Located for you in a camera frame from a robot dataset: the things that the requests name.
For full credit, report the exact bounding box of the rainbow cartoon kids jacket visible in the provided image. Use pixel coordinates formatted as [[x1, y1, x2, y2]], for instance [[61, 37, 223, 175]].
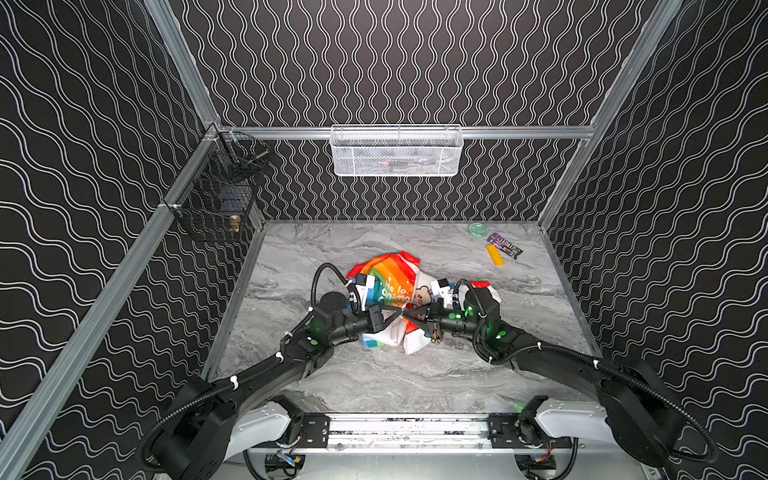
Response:
[[333, 251, 513, 357]]

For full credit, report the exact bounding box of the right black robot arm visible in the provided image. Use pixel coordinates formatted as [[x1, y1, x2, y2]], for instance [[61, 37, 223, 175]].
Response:
[[404, 280, 719, 467]]

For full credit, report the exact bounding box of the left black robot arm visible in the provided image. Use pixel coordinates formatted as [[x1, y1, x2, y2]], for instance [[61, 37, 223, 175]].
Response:
[[135, 263, 408, 479]]

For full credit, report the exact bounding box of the yellow rectangular block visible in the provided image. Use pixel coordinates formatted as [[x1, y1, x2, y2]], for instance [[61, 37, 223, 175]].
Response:
[[486, 244, 505, 267]]

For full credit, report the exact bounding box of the green round plastic lid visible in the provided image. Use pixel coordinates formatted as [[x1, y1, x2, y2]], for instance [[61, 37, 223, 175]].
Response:
[[468, 223, 489, 238]]

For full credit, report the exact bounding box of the purple M&M's candy packet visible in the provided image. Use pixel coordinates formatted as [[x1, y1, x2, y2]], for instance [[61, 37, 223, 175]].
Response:
[[487, 233, 524, 260]]

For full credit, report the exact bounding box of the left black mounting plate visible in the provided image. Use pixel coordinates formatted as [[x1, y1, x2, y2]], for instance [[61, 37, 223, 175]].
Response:
[[279, 413, 331, 449]]

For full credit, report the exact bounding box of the black mounting plate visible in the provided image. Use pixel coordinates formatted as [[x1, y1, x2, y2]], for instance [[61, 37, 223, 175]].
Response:
[[486, 414, 573, 450], [279, 413, 331, 449]]

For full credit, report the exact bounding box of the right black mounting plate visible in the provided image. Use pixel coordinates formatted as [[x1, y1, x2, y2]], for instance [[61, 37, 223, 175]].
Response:
[[486, 414, 573, 450]]

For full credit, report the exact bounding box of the brass knob in basket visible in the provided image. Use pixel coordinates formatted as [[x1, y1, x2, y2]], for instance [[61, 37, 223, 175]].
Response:
[[229, 215, 242, 234]]

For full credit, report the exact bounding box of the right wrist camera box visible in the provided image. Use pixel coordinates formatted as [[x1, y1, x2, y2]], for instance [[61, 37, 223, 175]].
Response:
[[430, 278, 453, 308]]

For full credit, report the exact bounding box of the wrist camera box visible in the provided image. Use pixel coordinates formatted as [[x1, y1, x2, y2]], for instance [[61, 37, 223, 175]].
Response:
[[430, 278, 453, 308], [354, 273, 378, 310]]

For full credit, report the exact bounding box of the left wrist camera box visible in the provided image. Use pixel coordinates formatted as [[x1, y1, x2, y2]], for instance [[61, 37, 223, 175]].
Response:
[[354, 273, 378, 310]]

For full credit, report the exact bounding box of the white wire mesh basket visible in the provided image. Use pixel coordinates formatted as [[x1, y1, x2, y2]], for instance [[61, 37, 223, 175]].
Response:
[[329, 124, 464, 177]]

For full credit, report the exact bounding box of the black wire wall basket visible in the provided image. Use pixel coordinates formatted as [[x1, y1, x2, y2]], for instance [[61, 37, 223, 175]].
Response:
[[171, 132, 272, 244]]

